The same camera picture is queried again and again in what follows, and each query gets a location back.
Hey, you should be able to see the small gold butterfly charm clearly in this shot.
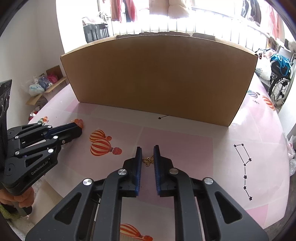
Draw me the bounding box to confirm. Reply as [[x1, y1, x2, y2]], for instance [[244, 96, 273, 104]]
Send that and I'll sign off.
[[142, 156, 154, 167]]

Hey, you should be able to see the left hand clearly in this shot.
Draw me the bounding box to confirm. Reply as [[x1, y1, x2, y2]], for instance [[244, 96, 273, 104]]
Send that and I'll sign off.
[[0, 187, 35, 208]]

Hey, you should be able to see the open cardboard box with clothes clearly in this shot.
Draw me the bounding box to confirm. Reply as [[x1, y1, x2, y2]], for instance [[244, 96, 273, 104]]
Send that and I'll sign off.
[[22, 65, 68, 106]]

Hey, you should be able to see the large brown cardboard box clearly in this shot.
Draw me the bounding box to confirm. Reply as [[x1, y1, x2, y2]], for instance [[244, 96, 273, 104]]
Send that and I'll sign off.
[[61, 34, 257, 126]]

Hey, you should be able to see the red hanging garment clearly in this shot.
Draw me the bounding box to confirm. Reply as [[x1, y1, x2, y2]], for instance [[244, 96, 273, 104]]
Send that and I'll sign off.
[[110, 0, 137, 22]]

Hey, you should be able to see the beige puffer jacket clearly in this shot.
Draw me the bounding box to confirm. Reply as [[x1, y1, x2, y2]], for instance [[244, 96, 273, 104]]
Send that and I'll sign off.
[[149, 0, 192, 19]]

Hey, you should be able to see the pink hanging shirt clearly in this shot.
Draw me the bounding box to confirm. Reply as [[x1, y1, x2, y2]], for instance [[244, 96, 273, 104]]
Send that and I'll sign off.
[[269, 6, 285, 41]]

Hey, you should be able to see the dark hanging jacket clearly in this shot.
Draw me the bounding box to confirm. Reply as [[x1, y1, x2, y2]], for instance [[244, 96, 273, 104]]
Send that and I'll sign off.
[[241, 0, 261, 26]]

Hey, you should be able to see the black camera unit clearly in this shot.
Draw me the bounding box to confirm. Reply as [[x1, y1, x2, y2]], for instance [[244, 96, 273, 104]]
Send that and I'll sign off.
[[0, 79, 12, 167]]

